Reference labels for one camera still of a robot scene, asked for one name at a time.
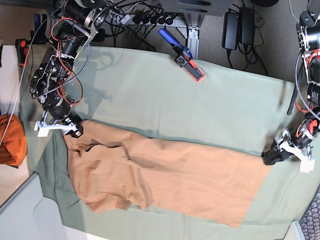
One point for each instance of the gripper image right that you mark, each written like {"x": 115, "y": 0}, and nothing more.
{"x": 300, "y": 137}

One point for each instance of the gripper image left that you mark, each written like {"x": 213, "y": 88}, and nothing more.
{"x": 64, "y": 114}

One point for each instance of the tan orange T-shirt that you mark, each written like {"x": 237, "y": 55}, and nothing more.
{"x": 113, "y": 168}

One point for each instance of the light green table cloth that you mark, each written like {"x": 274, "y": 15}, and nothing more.
{"x": 148, "y": 93}

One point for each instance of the folded dark orange cloth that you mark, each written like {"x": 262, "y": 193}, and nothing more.
{"x": 13, "y": 148}

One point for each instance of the patterned grey mat corner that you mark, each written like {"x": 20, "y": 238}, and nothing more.
{"x": 310, "y": 222}

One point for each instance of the white plastic bin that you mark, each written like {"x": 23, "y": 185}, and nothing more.
{"x": 29, "y": 215}

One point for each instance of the black power adapter right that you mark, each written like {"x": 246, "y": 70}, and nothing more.
{"x": 230, "y": 31}

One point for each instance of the black power adapter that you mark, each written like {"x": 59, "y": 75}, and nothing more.
{"x": 230, "y": 31}
{"x": 246, "y": 31}

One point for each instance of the grey power strip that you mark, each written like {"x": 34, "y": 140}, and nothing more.
{"x": 163, "y": 20}

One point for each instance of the blue handled clamp left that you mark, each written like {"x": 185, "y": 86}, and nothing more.
{"x": 38, "y": 35}

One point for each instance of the blue handled clamp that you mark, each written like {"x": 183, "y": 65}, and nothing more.
{"x": 184, "y": 58}
{"x": 38, "y": 35}

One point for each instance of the blue handled clamp centre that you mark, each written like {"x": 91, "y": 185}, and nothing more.
{"x": 184, "y": 58}

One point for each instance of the aluminium frame post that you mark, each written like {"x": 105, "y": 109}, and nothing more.
{"x": 193, "y": 25}

